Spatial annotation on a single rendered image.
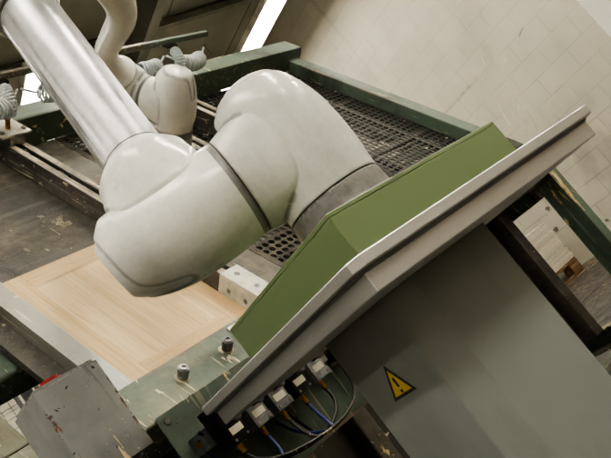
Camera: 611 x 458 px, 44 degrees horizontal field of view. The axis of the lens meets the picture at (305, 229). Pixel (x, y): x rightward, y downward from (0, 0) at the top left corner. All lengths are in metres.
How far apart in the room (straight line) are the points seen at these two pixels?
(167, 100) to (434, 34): 6.06
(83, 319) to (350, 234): 1.06
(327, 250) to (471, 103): 6.89
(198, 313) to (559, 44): 5.65
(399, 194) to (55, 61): 0.61
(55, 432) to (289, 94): 0.61
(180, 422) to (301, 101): 0.72
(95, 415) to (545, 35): 6.27
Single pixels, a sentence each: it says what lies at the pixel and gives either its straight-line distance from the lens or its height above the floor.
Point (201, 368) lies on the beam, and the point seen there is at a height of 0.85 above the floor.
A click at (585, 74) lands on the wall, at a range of 7.07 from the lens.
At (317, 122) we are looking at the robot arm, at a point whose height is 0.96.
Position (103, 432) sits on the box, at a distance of 1.26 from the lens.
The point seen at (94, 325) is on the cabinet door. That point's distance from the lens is 1.80.
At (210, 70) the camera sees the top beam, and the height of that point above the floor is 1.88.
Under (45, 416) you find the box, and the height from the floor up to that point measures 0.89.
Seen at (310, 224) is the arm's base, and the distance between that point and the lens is 1.05.
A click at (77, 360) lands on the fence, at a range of 1.67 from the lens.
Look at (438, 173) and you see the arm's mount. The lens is 0.97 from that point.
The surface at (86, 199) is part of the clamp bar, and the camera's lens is 2.21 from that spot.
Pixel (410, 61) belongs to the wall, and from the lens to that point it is 8.03.
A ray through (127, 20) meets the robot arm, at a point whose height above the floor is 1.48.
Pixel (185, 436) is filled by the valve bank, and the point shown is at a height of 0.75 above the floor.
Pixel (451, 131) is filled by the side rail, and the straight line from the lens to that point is 3.06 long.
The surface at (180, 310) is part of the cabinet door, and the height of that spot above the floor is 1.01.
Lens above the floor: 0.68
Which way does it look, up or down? 10 degrees up
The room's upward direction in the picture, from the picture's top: 38 degrees counter-clockwise
